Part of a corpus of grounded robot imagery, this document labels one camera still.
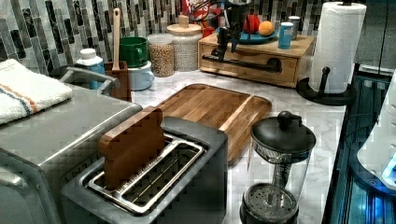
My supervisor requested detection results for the wooden cutting board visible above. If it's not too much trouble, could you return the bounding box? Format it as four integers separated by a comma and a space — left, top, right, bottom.
158, 84, 272, 165

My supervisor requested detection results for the orange fruit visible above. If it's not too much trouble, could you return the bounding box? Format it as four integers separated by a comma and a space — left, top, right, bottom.
258, 21, 275, 36

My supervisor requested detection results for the wooden drawer box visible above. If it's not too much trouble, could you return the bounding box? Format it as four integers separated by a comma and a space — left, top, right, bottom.
198, 34, 315, 88

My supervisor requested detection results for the red cereal box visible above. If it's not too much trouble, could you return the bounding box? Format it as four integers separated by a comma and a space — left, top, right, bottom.
180, 0, 224, 37

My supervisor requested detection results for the white paper towel roll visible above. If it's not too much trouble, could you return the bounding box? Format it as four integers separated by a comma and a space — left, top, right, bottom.
308, 2, 367, 93

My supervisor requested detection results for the wooden spatula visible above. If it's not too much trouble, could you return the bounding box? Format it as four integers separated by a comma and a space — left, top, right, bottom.
112, 7, 120, 71

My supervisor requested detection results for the white ceramic jar wooden lid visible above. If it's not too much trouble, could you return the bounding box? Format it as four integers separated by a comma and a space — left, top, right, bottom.
167, 15, 203, 72

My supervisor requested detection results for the black paper towel holder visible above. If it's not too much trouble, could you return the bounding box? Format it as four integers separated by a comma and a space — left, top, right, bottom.
295, 66, 358, 106

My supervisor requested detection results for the brown wooden utensil box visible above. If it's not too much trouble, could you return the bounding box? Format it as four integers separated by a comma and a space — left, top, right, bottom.
104, 61, 132, 102

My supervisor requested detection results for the white blue bottle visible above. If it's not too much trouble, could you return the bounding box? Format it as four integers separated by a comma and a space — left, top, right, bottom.
76, 49, 106, 75

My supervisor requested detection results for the red apple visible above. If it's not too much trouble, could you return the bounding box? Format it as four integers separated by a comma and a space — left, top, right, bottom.
243, 14, 261, 34

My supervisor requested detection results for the blue can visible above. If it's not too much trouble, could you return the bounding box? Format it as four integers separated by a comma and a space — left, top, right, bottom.
278, 21, 293, 49

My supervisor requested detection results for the stainless steel toaster oven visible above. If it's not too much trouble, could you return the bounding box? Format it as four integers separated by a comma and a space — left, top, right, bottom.
0, 67, 142, 224

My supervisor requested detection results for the teal plate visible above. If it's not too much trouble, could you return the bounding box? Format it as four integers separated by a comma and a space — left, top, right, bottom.
215, 27, 277, 45

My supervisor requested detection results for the white striped towel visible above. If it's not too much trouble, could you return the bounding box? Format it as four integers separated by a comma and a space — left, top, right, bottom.
0, 59, 73, 124

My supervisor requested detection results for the black drawer handle bar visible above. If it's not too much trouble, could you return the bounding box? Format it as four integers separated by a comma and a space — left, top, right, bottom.
201, 54, 282, 73

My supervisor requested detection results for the green mug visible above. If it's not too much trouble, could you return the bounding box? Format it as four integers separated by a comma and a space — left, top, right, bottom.
120, 36, 148, 68

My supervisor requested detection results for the glass jar of grains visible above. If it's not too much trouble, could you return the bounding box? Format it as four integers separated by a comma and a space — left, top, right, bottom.
148, 34, 174, 77

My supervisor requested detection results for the wooden toast slice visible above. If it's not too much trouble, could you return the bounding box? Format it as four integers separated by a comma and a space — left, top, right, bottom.
98, 106, 164, 189

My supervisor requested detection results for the silver can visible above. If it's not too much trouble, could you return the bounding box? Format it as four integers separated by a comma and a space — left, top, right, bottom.
289, 16, 301, 40

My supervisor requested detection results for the silver toaster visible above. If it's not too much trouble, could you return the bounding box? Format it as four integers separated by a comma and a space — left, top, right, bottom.
62, 117, 228, 224

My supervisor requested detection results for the black french press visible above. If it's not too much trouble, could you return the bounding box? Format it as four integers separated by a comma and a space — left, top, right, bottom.
239, 111, 316, 224

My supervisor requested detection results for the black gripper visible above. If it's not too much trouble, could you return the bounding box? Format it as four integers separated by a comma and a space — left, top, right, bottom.
217, 0, 249, 62

